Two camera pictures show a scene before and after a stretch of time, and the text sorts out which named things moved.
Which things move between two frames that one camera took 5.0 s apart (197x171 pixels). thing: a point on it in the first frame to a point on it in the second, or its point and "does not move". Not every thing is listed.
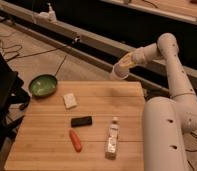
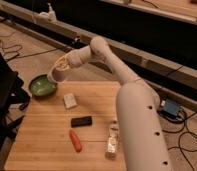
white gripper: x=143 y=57 to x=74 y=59
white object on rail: x=47 y=17 does not move
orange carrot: x=76 y=142 does not move
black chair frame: x=7 y=94 does not move
